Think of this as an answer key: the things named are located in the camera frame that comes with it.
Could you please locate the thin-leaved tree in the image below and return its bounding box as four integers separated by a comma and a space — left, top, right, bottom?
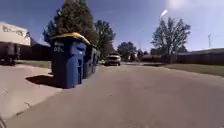
150, 17, 192, 64

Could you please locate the white camper trailer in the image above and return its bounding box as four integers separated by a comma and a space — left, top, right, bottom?
0, 21, 32, 66

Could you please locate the blue bin with yellow lid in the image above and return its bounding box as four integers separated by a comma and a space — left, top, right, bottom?
49, 32, 92, 90

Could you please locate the dark green tree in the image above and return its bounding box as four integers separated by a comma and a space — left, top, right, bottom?
94, 19, 117, 59

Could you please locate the tall thin pole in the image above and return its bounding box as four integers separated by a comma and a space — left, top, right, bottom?
207, 33, 213, 49

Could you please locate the small round tree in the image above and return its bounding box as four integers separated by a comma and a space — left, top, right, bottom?
117, 41, 138, 62

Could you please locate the pale concrete driveway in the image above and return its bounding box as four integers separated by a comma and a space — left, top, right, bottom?
0, 63, 64, 121

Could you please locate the brown wooden fence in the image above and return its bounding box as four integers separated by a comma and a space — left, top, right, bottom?
139, 52, 224, 66

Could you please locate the grass lawn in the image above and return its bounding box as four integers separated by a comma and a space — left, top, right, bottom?
16, 59, 53, 69

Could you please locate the white car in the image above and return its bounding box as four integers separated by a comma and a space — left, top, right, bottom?
105, 53, 122, 67

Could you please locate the grass verge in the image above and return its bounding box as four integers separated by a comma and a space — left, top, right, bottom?
163, 63, 224, 78

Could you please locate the building with low roof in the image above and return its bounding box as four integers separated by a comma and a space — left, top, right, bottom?
186, 47, 224, 55

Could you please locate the large dense green tree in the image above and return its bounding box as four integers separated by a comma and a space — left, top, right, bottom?
42, 0, 99, 46

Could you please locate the grey asphalt road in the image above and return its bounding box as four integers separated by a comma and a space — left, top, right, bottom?
4, 63, 224, 128

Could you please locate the low dark house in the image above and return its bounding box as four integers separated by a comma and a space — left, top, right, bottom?
19, 38, 53, 62

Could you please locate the blue wheeled bin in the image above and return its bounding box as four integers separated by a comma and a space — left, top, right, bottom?
83, 44, 101, 80

